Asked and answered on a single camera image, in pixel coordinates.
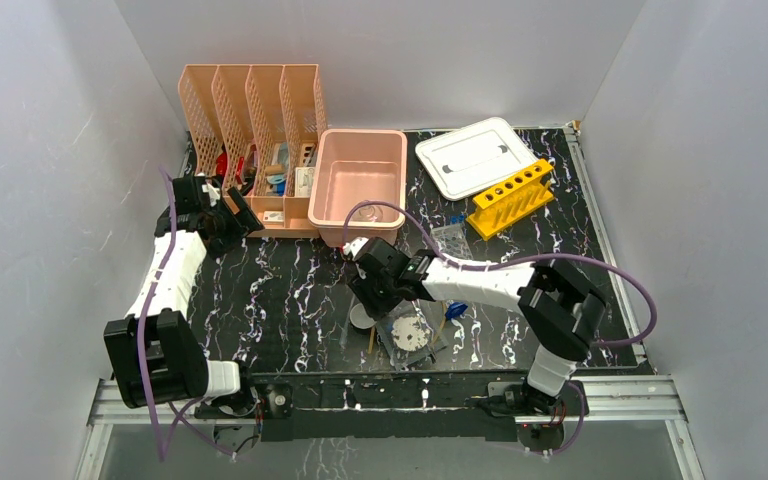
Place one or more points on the clear plastic tube rack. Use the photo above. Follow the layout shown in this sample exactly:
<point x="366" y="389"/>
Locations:
<point x="452" y="241"/>

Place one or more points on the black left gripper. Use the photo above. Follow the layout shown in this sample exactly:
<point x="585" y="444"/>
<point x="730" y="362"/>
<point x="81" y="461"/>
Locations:
<point x="246" y="222"/>

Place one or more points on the yellow test tube rack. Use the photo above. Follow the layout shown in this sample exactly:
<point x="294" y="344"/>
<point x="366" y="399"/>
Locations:
<point x="509" y="201"/>

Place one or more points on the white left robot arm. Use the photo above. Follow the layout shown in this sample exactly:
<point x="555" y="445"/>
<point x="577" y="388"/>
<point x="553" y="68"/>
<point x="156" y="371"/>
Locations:
<point x="153" y="345"/>

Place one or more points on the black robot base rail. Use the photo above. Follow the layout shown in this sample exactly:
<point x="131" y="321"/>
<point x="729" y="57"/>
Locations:
<point x="420" y="404"/>

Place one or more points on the white evaporating dish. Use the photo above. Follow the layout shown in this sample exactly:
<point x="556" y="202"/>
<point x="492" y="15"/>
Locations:
<point x="359" y="319"/>

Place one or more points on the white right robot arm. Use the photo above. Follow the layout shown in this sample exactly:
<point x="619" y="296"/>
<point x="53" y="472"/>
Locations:
<point x="563" y="308"/>

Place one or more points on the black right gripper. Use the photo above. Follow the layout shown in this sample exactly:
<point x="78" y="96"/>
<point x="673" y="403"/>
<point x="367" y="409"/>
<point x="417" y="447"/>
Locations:
<point x="361" y="287"/>

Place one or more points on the clear glass flask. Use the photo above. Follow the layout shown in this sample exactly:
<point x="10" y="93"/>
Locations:
<point x="370" y="214"/>

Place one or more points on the blue base graduated cylinder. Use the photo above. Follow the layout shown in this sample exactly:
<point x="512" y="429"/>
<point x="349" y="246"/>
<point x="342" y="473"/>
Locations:
<point x="454" y="310"/>

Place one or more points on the pink desk organizer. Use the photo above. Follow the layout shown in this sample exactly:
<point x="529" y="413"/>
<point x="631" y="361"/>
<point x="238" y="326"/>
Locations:
<point x="258" y="126"/>

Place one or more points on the clear plastic pipette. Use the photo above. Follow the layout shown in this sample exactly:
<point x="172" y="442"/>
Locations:
<point x="345" y="328"/>

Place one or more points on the yellow rubber tube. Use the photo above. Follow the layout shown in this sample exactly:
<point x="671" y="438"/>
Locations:
<point x="371" y="341"/>

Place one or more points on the white container lid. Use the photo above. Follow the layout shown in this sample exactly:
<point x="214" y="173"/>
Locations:
<point x="468" y="160"/>

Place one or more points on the pink plastic bin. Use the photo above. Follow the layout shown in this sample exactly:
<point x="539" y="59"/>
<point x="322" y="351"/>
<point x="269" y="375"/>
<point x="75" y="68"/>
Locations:
<point x="354" y="168"/>

